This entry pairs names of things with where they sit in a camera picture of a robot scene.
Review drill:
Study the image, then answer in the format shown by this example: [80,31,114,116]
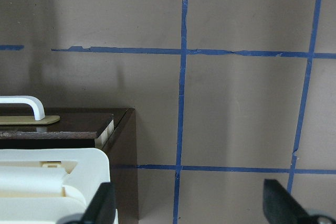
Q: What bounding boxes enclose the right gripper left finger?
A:
[81,182,116,224]

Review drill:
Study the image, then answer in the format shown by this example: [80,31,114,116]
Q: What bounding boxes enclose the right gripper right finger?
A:
[263,179,315,224]

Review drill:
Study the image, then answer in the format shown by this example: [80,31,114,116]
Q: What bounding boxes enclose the wooden drawer with white handle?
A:
[1,95,114,149]

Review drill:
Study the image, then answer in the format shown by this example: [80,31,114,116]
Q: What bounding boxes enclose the dark brown wooden cabinet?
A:
[1,108,139,223]

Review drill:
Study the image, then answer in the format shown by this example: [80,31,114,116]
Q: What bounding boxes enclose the cream plastic tray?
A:
[1,148,111,223]

